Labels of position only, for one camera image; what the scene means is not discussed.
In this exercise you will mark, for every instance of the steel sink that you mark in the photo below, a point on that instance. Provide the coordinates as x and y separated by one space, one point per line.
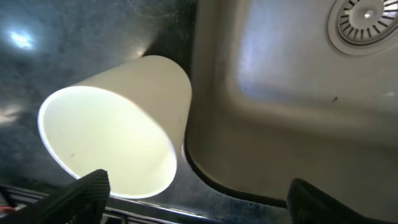
295 109

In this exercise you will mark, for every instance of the white cup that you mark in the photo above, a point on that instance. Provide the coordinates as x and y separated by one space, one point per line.
109 137

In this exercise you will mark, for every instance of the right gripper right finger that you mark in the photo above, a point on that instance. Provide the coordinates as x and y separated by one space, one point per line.
317 208

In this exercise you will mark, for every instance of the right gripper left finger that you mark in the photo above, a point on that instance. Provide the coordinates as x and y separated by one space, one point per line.
77 202

